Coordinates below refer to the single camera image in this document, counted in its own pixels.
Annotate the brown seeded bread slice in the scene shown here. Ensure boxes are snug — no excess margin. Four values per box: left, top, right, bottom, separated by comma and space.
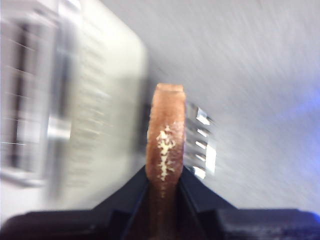
132, 83, 201, 240

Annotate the steel slotted bread rack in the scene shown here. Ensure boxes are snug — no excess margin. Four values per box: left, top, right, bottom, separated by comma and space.
184, 101, 218, 180

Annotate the cream toaster with steel rim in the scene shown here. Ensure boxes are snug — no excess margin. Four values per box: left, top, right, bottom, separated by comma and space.
0, 0, 149, 213

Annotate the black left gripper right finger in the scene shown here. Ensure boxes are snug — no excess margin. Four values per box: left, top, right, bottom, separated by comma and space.
177, 165, 320, 240

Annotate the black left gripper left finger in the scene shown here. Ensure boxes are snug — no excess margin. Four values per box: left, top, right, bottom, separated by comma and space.
0, 165, 151, 240

